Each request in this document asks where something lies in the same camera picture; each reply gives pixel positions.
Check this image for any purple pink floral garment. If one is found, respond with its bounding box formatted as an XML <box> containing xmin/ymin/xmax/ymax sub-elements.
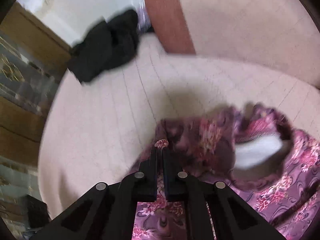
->
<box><xmin>132</xmin><ymin>102</ymin><xmax>320</xmax><ymax>240</ymax></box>

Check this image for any beige quilted sofa seat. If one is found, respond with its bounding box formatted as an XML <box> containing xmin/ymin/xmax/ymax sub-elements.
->
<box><xmin>38</xmin><ymin>35</ymin><xmax>319</xmax><ymax>218</ymax></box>

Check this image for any black crumpled garment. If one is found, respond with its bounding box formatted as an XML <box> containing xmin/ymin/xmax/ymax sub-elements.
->
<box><xmin>67</xmin><ymin>9</ymin><xmax>139</xmax><ymax>83</ymax></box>

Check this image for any brown wooden cabinet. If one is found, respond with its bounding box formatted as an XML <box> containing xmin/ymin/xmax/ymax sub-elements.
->
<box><xmin>1</xmin><ymin>3</ymin><xmax>70</xmax><ymax>239</ymax></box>

